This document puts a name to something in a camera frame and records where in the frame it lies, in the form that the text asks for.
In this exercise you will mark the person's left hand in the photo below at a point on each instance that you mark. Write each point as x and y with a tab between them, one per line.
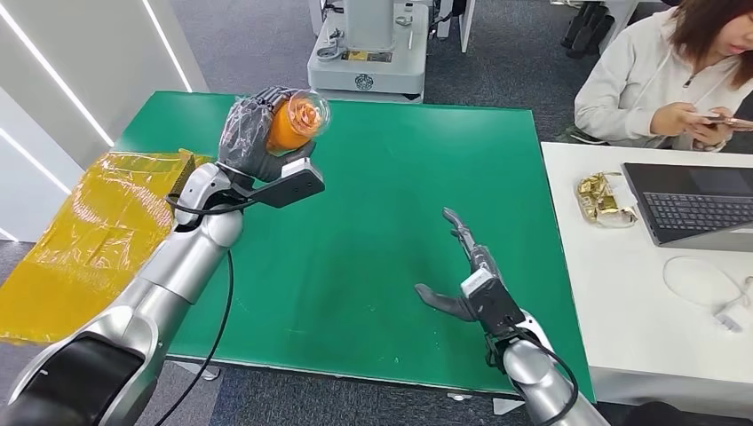
715	132

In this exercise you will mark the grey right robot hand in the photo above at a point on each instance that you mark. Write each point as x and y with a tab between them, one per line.
470	258

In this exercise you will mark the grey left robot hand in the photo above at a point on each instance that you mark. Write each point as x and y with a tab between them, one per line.
247	138

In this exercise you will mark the person's right hand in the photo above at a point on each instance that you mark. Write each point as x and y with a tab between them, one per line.
670	120

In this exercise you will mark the orange plastic bottle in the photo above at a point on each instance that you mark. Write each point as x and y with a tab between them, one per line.
294	123

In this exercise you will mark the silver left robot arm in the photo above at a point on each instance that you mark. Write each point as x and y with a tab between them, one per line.
147	294

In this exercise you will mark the white robot base machine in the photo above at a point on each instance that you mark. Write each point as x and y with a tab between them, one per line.
370	64

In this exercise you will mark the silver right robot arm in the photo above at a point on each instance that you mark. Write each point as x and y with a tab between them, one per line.
541	376

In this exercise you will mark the smartphone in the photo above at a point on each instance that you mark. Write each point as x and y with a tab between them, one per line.
732	122

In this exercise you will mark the person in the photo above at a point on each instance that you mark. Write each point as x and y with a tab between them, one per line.
635	82

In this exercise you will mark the dark grey laptop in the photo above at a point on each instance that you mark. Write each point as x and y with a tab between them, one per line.
691	206

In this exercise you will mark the gold foil wrapper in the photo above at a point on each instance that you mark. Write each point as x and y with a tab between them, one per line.
600	201

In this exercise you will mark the black chair base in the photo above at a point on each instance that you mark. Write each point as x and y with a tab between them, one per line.
585	29

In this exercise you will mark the white desk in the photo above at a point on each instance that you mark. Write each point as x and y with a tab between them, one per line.
635	317

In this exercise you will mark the yellow taped cardboard box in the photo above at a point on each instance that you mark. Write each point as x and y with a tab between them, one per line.
88	247

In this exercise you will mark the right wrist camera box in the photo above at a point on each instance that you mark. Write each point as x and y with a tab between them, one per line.
494	303

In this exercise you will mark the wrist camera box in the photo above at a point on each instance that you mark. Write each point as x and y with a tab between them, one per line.
291	185
494	303

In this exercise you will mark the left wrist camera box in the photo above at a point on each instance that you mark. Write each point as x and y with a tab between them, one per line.
291	185

